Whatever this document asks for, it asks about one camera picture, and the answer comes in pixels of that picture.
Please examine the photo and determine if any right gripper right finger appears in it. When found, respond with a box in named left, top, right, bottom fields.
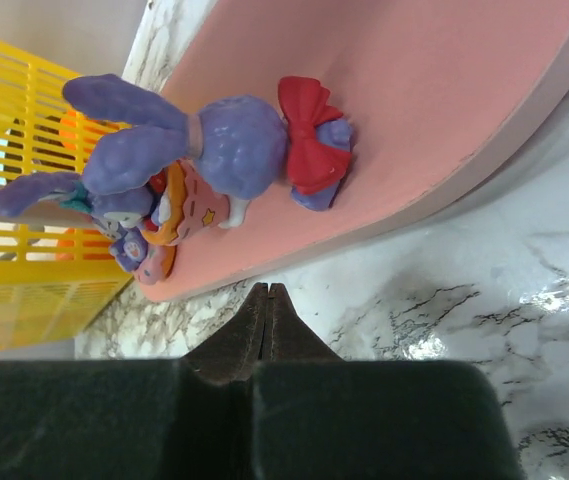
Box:
left=251, top=282, right=525, bottom=480

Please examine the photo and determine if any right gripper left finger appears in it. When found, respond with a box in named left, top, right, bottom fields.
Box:
left=0, top=284, right=268, bottom=479

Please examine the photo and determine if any purple bunny donut toy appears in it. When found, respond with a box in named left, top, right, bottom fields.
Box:
left=105, top=227, right=177, bottom=285

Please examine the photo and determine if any purple bunny cup toy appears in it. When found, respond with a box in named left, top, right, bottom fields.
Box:
left=0, top=159, right=250, bottom=246

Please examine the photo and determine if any small purple bunny toy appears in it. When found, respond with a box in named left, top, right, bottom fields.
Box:
left=62, top=74, right=353, bottom=211

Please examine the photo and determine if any pink three-tier shelf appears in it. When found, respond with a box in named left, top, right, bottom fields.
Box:
left=144, top=1, right=569, bottom=301

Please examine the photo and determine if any yellow plastic shopping basket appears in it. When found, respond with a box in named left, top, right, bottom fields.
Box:
left=0, top=41, right=128, bottom=350

